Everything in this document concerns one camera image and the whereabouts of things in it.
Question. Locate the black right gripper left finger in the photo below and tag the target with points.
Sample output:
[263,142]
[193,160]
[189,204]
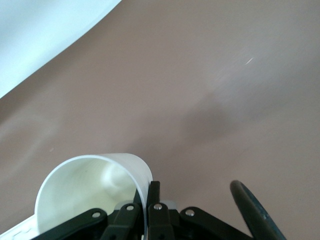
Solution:
[120,222]

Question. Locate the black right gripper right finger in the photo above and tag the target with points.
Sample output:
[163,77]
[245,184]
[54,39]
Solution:
[160,222]

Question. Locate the white plastic cup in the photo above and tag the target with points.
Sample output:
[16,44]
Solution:
[82,182]

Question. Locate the brown table mat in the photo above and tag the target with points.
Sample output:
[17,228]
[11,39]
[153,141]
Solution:
[175,100]

